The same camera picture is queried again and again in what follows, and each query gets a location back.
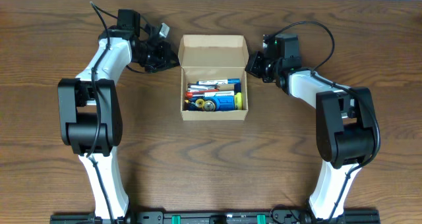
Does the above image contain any blue plastic staple remover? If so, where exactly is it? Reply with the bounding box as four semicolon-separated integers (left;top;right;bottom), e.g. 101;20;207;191
202;96;235;111

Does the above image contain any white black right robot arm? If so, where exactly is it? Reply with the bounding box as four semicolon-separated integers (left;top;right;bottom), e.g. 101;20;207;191
245;33;380;223

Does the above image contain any brown cardboard box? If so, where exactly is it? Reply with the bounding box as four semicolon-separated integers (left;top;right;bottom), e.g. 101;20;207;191
178;34;249;121

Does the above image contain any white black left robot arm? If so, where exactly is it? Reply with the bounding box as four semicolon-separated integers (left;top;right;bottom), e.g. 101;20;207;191
55;9;179;223

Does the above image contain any black capped white marker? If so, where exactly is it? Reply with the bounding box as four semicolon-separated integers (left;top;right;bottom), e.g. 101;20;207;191
191;90;235;98

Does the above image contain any red stapler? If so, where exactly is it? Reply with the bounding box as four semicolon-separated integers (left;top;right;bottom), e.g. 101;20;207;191
185;84;219;98

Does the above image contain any yellow highlighter pen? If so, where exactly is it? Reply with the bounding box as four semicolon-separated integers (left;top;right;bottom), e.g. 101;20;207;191
234;83;243;110

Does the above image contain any blue capped white marker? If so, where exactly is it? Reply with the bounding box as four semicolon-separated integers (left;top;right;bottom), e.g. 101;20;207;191
196;78;241;85

